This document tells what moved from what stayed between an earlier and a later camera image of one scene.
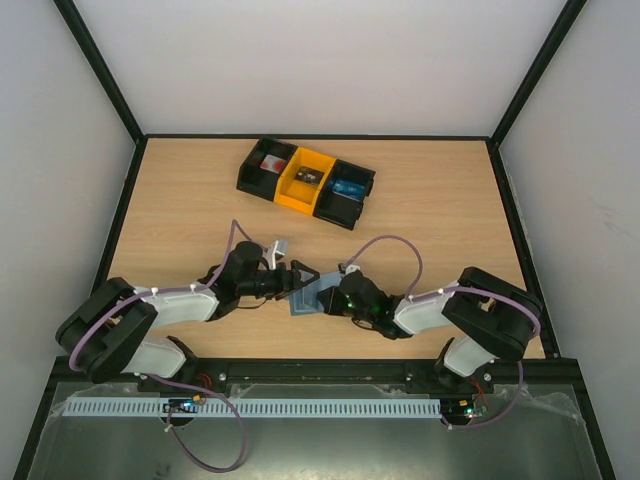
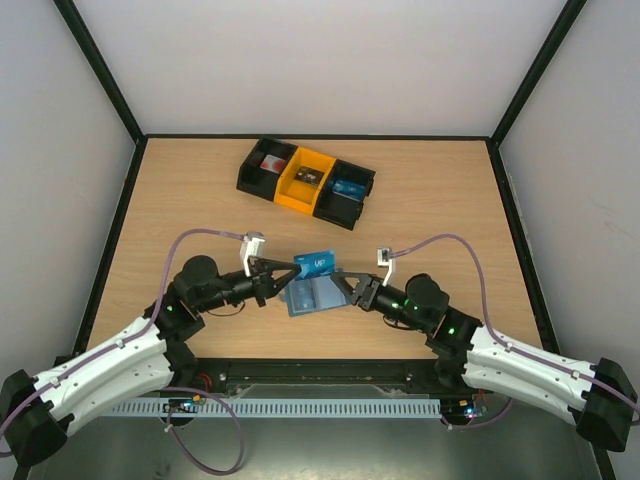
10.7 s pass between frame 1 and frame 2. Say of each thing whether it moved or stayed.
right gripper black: moved
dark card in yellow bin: stayed
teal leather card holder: stayed
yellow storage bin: stayed
